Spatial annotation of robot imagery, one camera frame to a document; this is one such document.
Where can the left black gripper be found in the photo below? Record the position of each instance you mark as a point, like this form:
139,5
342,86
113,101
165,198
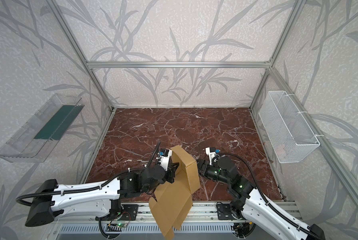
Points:
172,173

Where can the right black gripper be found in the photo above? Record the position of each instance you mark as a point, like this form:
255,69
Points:
201,166

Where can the brown cardboard box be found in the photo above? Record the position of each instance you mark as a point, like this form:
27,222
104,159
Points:
173,202

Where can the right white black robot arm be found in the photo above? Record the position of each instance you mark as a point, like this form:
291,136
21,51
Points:
250,203

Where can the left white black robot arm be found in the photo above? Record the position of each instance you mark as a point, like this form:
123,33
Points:
102,200

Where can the black connector box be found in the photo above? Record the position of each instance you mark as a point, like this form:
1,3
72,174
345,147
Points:
241,230

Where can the green circuit board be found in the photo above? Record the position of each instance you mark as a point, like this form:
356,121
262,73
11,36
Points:
116,227

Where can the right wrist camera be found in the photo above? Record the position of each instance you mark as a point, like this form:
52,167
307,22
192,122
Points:
213,155

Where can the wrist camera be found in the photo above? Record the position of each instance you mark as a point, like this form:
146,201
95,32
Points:
213,155
163,158

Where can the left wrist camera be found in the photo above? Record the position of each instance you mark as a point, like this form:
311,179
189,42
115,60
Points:
163,158

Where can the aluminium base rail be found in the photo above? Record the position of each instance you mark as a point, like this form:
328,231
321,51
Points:
201,212

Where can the white wire mesh basket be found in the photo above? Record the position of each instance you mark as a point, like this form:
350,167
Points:
290,136

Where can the aluminium frame enclosure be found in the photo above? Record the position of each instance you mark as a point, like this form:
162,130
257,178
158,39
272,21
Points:
348,181

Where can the clear plastic wall bin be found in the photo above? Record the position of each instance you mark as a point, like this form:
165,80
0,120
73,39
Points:
36,139

